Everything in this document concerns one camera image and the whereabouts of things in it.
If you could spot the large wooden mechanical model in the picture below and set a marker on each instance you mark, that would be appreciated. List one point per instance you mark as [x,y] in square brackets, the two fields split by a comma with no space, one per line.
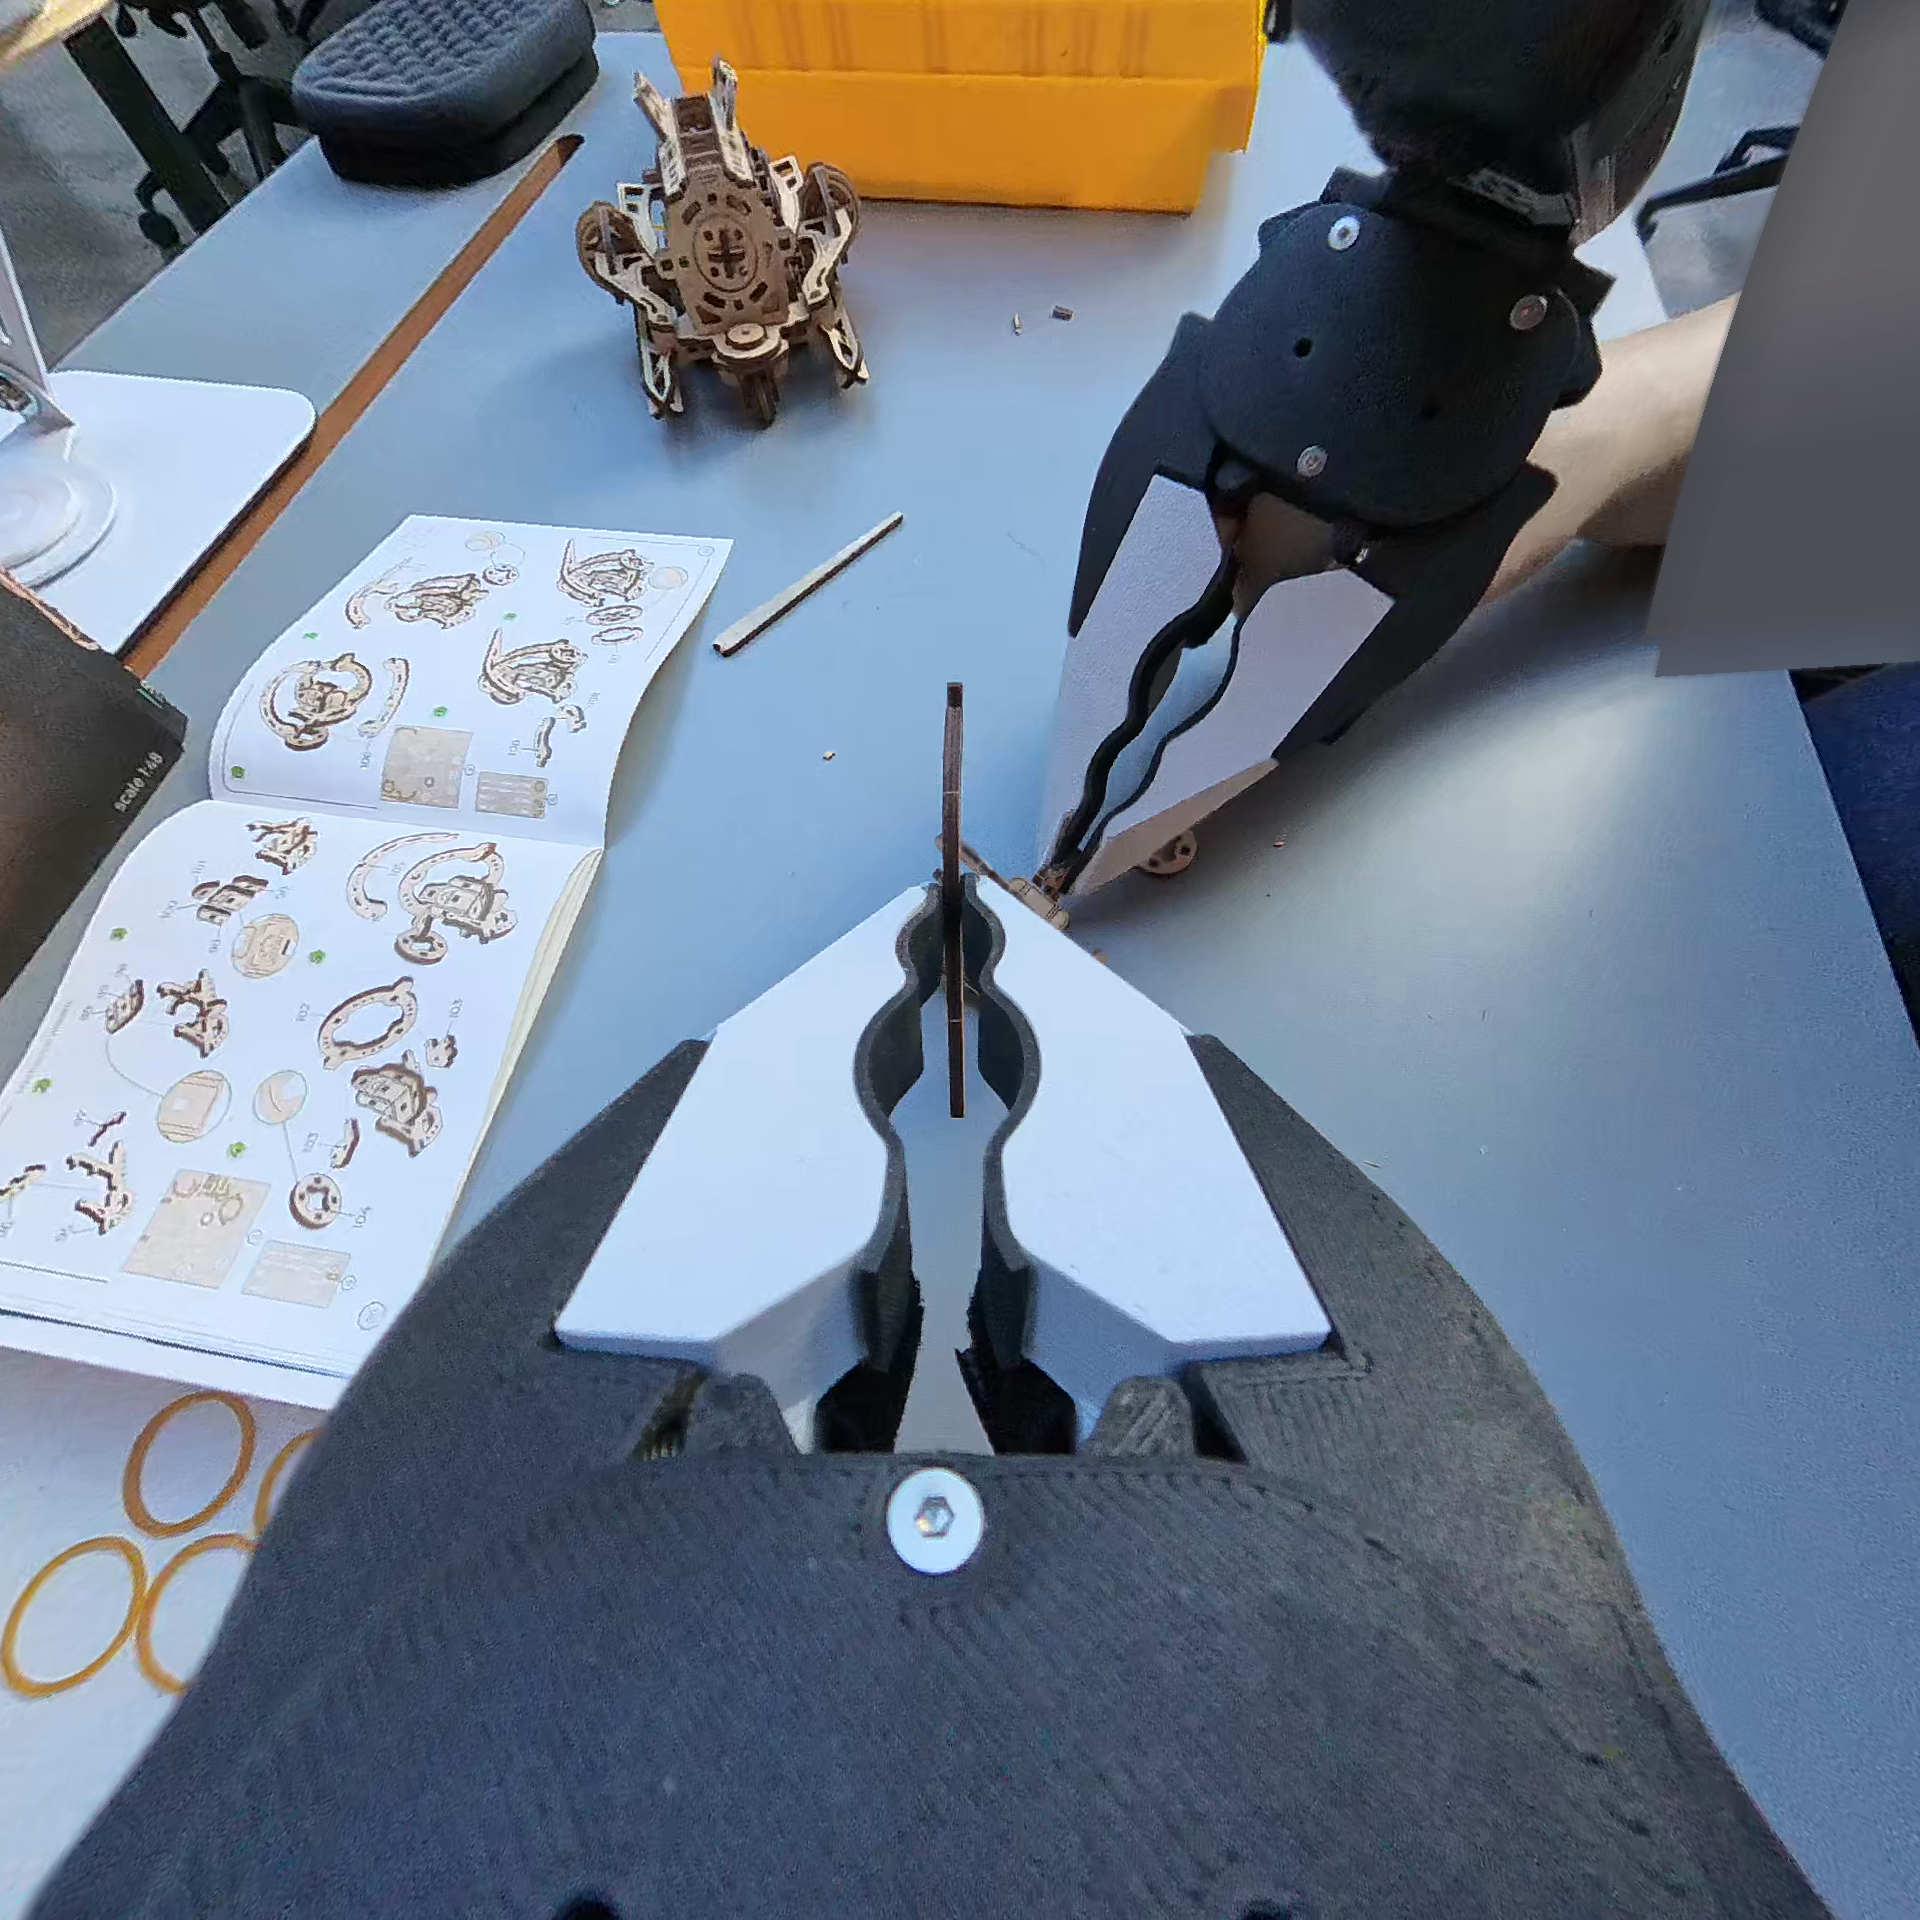
[720,254]

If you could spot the white cardboard box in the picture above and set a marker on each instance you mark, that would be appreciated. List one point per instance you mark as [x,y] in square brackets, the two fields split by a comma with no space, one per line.
[58,1478]

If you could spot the flat wooden stick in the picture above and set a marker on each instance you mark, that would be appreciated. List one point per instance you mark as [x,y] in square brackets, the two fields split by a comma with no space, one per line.
[811,583]

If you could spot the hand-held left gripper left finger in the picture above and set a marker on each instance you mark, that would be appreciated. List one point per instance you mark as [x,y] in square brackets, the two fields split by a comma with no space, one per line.
[736,1200]

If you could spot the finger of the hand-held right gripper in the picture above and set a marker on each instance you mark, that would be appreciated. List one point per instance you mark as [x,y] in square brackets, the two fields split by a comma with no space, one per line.
[1139,571]
[1290,660]

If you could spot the open instruction booklet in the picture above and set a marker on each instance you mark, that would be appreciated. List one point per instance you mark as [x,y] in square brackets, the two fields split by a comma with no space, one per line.
[495,1035]

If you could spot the black office chair base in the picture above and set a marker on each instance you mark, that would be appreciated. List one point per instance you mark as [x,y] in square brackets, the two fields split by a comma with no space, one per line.
[98,68]

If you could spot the person's right hand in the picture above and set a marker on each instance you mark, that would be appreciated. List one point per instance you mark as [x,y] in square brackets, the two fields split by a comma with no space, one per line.
[1618,451]

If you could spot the orange rubber band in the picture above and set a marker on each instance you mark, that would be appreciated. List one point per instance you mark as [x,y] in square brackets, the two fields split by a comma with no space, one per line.
[124,1463]
[263,1478]
[204,1541]
[141,1615]

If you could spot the wooden horseshoe model part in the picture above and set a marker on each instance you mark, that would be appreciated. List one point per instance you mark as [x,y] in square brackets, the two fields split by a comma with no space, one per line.
[955,779]

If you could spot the white monitor stand base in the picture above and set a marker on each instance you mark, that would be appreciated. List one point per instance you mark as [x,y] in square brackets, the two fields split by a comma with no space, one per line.
[182,451]

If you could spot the dark model kit box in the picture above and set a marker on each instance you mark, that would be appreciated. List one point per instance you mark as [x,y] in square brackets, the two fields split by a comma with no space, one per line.
[74,779]

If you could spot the person's blue trousers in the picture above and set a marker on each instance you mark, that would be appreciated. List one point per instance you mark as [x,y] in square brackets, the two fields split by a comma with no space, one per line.
[1868,840]

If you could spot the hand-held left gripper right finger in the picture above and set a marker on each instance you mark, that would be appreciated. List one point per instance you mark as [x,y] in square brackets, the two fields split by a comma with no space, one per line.
[1171,1200]

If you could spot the yellow plastic bin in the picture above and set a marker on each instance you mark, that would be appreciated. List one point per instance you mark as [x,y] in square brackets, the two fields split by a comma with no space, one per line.
[960,120]

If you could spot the black textured cushion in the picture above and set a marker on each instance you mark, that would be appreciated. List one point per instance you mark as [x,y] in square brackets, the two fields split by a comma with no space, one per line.
[435,74]

